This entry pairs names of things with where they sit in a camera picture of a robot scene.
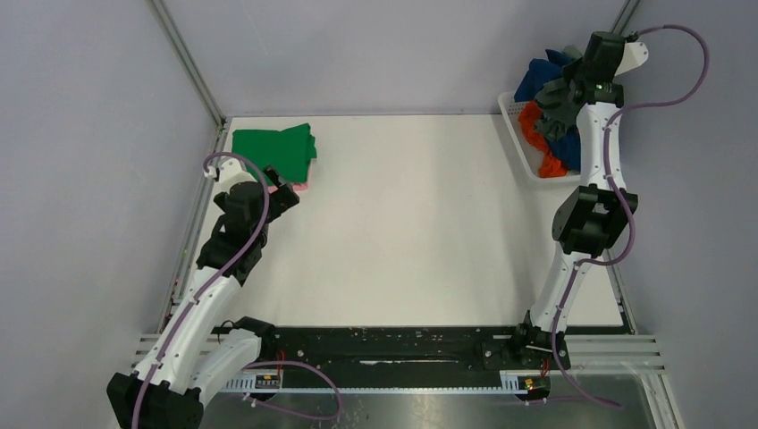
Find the grey t-shirt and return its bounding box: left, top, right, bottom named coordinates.
left=534, top=78, right=585, bottom=142

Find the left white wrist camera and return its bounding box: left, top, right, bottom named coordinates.
left=204, top=161, right=256, bottom=192

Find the blue t-shirt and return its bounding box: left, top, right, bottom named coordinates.
left=513, top=49, right=581, bottom=172

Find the folded green t-shirt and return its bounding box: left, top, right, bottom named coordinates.
left=232, top=122, right=317, bottom=184

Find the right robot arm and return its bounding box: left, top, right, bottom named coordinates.
left=507, top=31, right=638, bottom=370

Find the folded pink t-shirt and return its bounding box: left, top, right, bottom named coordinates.
left=267, top=183, right=308, bottom=194

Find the white plastic basket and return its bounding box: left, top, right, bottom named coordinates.
left=497, top=90, right=579, bottom=185

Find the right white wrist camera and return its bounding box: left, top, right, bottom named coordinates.
left=614, top=41, right=649, bottom=77

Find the white slotted cable duct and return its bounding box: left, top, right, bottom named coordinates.
left=220, top=370, right=552, bottom=395

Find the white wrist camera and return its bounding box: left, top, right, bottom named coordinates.
left=614, top=41, right=649, bottom=77
left=204, top=161, right=256, bottom=192

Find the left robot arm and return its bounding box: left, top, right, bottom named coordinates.
left=106, top=165, right=299, bottom=428

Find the orange t-shirt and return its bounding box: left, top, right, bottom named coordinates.
left=518, top=100, right=569, bottom=179

